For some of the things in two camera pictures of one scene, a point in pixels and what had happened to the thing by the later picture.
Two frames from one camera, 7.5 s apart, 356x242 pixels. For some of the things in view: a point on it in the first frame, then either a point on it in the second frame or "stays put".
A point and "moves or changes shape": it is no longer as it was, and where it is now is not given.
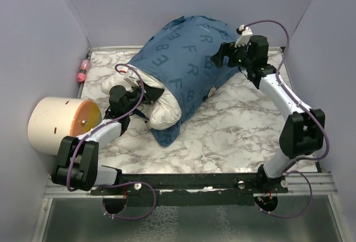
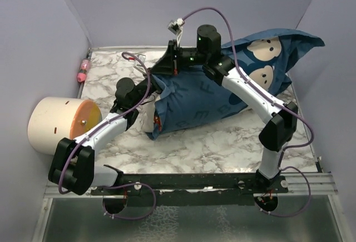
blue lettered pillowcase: (178, 57) moves or changes shape
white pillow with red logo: (164, 113) → (147, 121)
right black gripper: (226, 49) → (167, 64)
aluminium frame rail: (321, 183) stays put
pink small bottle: (82, 74) stays put
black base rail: (191, 189) stays put
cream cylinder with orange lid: (50, 118) stays put
